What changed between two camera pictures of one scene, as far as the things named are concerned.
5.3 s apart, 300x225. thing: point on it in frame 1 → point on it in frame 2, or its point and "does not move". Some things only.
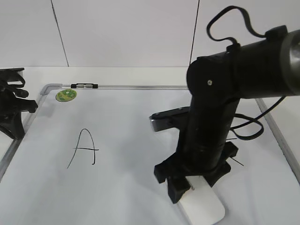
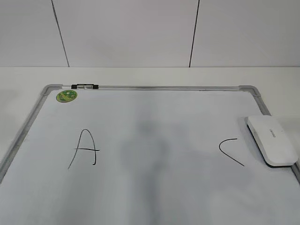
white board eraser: (200, 204) → (273, 139)
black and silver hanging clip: (84, 86) does not move
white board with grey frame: (88, 158) does not move
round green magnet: (66, 95) does not move
